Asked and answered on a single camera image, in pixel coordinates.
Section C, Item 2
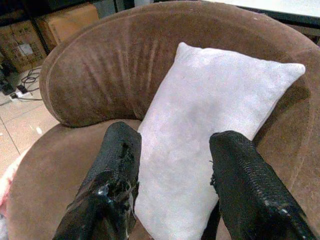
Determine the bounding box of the brown round sofa chair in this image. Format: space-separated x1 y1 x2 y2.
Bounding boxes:
6 0 320 240

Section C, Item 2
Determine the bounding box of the white power strip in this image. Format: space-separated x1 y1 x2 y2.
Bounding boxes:
9 90 33 99

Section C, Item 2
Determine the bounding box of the white table top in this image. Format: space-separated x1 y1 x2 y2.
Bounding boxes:
219 0 320 20

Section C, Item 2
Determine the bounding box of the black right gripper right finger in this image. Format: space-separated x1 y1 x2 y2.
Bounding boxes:
208 130 318 240

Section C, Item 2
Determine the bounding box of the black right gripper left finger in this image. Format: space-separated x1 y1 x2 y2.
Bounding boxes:
52 121 143 240

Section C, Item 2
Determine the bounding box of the black metal shelf frame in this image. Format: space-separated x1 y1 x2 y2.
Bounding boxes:
0 0 141 55

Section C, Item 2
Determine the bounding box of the white rectangular pillow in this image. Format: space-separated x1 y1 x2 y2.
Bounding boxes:
134 41 307 237

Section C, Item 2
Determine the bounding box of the brown cardboard box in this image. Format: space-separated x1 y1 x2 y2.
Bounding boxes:
42 3 100 51
0 21 48 70

